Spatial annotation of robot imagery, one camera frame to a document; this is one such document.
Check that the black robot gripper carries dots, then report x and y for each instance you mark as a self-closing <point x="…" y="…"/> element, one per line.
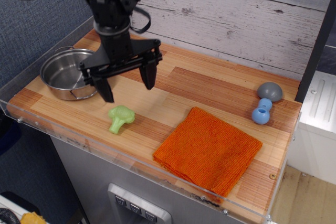
<point x="118" y="54"/>

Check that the green toy broccoli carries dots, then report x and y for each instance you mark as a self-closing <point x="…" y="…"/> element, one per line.
<point x="120" y="115"/>

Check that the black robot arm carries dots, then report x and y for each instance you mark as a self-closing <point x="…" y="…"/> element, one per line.
<point x="113" y="17"/>

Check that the orange knitted towel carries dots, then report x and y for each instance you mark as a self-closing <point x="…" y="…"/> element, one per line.
<point x="207" y="152"/>

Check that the stainless steel pot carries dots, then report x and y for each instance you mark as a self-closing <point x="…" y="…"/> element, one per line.
<point x="60" y="74"/>

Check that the grey toy cabinet front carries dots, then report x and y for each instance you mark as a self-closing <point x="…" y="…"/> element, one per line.
<point x="91" y="175"/>

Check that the clear acrylic edge guard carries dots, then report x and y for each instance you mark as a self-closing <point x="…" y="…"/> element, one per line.
<point x="85" y="124"/>

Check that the silver dispenser button panel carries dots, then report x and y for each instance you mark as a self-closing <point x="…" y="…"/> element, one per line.
<point x="131" y="208"/>

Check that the blue dumbbell-shaped toy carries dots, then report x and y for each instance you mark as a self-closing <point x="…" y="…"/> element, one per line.
<point x="261" y="114"/>

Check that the grey half-dome toy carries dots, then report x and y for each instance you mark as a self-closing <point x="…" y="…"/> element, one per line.
<point x="271" y="91"/>

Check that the yellow object at bottom-left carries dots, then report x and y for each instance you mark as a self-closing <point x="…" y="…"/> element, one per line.
<point x="32" y="218"/>

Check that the white ridged side unit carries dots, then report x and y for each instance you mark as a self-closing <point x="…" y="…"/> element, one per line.
<point x="312" y="149"/>

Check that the dark grey right post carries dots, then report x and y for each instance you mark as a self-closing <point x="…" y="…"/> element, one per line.
<point x="317" y="51"/>

